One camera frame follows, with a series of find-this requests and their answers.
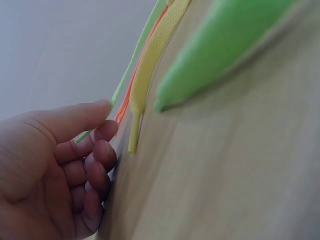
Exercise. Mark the light green shoelace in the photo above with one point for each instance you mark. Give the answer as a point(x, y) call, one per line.
point(130, 65)

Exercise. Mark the orange shoelace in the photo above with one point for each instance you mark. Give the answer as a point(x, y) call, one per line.
point(126, 98)

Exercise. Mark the yellow shoelace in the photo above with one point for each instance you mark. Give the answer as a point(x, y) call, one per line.
point(150, 57)

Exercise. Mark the person's left thumb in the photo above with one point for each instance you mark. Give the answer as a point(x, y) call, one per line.
point(80, 115)

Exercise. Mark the bright green shoelace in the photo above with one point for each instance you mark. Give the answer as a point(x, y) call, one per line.
point(212, 50)

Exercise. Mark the person's left hand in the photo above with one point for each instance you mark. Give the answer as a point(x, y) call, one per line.
point(32, 175)

